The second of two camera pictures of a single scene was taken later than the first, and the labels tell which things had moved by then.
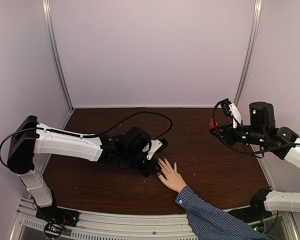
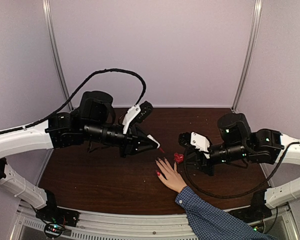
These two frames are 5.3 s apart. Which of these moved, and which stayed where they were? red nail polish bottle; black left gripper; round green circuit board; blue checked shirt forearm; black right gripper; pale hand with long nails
Moved: red nail polish bottle; black left gripper; black right gripper
Stayed: blue checked shirt forearm; pale hand with long nails; round green circuit board
